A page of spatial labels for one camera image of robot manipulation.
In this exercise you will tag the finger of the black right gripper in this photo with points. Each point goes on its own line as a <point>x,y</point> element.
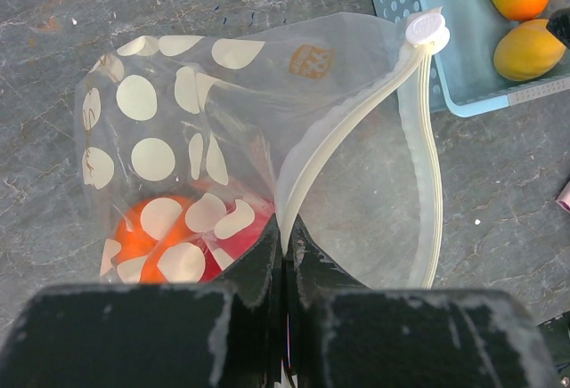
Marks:
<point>559,26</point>

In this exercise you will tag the clear polka dot zip bag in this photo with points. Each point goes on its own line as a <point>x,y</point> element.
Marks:
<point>327,118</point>

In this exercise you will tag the bright red apple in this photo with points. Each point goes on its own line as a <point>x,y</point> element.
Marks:
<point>228,221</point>

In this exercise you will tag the pink cloth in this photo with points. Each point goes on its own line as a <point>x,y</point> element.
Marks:
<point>563,199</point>

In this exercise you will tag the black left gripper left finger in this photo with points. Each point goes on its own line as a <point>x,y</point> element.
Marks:
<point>222,333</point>

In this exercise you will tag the yellow lemon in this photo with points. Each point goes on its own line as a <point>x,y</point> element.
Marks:
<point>527,51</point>

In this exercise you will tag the light blue perforated basket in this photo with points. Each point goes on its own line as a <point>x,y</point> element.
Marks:
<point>463,79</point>

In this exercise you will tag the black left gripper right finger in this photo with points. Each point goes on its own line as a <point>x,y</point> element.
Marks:
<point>344,334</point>

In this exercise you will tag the orange tangerine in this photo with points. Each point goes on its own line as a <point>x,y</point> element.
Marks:
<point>156,244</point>

